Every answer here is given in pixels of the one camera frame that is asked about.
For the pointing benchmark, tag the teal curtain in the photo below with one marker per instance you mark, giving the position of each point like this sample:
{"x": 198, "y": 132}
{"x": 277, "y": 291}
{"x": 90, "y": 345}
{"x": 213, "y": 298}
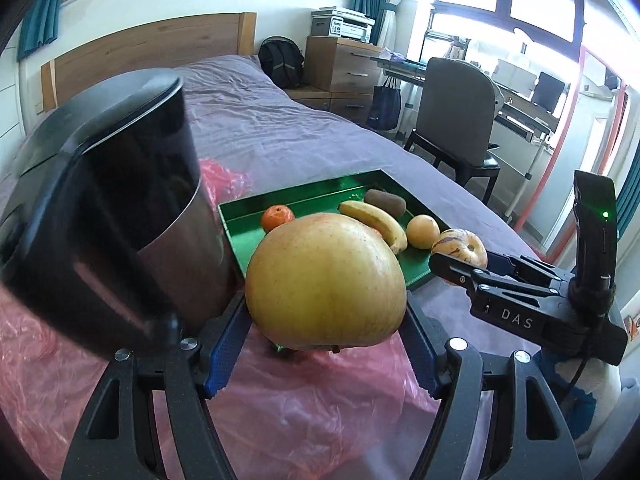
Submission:
{"x": 629, "y": 207}
{"x": 372, "y": 5}
{"x": 40, "y": 20}

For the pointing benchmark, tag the dark shopping bag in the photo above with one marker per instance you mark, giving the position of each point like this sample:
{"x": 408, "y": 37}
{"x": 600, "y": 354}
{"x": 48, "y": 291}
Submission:
{"x": 384, "y": 105}

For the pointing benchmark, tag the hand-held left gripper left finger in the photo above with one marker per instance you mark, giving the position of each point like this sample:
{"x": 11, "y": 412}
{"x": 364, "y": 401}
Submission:
{"x": 225, "y": 357}

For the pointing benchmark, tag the wooden headboard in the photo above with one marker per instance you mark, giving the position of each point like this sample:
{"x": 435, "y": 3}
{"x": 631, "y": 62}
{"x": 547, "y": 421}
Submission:
{"x": 125, "y": 55}

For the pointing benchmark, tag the black and steel electric kettle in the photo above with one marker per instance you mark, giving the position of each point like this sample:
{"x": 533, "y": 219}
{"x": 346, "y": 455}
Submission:
{"x": 100, "y": 210}

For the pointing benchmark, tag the yellow-green apple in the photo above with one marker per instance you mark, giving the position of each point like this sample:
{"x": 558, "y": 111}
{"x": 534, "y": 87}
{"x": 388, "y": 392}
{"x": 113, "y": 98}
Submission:
{"x": 325, "y": 280}

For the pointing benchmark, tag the black backpack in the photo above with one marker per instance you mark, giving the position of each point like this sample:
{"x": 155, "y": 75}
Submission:
{"x": 280, "y": 62}

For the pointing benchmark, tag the white printer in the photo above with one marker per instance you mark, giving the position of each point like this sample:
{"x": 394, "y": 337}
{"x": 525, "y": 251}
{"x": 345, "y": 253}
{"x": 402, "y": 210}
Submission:
{"x": 345, "y": 25}

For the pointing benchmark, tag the yellow grapefruit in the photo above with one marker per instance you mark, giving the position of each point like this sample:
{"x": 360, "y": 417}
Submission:
{"x": 422, "y": 231}

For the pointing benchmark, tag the green metal tray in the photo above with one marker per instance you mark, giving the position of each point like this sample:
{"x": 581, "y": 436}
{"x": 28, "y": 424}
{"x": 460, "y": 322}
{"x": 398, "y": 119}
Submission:
{"x": 320, "y": 195}

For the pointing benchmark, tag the orange tangerine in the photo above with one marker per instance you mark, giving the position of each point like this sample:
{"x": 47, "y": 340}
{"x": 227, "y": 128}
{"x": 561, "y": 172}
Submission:
{"x": 277, "y": 218}

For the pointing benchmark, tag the white wardrobe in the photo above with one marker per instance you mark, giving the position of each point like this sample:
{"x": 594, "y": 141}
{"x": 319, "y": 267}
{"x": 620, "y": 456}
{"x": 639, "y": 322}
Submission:
{"x": 7, "y": 110}

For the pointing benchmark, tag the brown kiwi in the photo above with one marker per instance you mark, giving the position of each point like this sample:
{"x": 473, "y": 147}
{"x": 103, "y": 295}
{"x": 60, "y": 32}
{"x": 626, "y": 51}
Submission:
{"x": 385, "y": 202}

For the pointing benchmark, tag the glass-top desk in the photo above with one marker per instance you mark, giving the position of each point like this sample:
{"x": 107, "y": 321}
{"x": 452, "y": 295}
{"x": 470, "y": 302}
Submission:
{"x": 515, "y": 110}

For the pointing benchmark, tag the grey office chair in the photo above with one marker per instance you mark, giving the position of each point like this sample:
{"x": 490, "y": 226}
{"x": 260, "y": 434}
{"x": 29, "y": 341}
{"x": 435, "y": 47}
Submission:
{"x": 452, "y": 105}

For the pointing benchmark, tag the striped yellow pepino melon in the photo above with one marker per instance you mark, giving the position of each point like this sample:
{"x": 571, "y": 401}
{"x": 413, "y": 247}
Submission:
{"x": 460, "y": 245}

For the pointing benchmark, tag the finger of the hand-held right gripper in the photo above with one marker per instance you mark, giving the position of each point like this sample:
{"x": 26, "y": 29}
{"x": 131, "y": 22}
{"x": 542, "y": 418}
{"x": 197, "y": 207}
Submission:
{"x": 455, "y": 272}
{"x": 530, "y": 266}

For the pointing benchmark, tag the yellow banana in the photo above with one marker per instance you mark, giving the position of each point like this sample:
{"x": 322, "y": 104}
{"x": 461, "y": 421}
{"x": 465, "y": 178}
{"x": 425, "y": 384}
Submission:
{"x": 372, "y": 220}

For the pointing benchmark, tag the wooden dresser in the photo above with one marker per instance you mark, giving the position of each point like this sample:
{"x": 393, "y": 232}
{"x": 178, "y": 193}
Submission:
{"x": 340, "y": 70}

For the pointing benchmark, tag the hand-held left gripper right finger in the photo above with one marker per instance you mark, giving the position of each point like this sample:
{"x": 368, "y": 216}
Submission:
{"x": 424, "y": 357}

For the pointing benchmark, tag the red frame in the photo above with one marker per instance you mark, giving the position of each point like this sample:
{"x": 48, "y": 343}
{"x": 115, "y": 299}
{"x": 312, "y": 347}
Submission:
{"x": 562, "y": 130}

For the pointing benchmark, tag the pink plastic sheet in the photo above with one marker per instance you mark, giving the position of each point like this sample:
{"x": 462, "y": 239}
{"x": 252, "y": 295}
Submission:
{"x": 300, "y": 410}

